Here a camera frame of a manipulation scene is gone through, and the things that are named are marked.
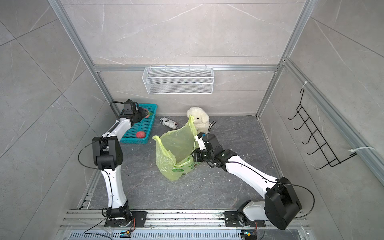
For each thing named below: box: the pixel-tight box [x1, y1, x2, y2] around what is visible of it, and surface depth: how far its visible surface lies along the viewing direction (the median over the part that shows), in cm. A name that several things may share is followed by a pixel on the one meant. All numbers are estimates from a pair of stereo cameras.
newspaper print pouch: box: [159, 117, 179, 130], surface depth 113 cm
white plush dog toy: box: [187, 106, 210, 135], surface depth 97 cm
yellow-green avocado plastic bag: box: [152, 115, 201, 181], surface depth 78 cm
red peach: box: [136, 131, 146, 139], surface depth 104 cm
